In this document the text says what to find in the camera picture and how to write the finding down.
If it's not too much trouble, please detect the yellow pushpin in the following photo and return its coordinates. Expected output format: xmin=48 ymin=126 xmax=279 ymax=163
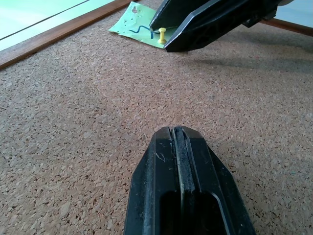
xmin=157 ymin=27 xmax=168 ymax=45

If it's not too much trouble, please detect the green paper note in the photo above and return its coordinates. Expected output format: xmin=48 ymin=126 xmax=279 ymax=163
xmin=108 ymin=1 xmax=181 ymax=48

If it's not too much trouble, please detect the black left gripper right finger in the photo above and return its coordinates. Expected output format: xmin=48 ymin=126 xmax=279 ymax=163
xmin=172 ymin=125 xmax=256 ymax=235

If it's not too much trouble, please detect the cork board with wooden frame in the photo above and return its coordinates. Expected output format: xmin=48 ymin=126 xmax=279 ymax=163
xmin=0 ymin=0 xmax=313 ymax=235

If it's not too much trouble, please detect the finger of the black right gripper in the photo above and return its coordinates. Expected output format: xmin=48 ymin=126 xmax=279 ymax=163
xmin=164 ymin=0 xmax=280 ymax=53
xmin=149 ymin=0 xmax=211 ymax=33

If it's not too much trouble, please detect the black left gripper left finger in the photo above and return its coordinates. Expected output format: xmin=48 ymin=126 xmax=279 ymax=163
xmin=123 ymin=126 xmax=184 ymax=235

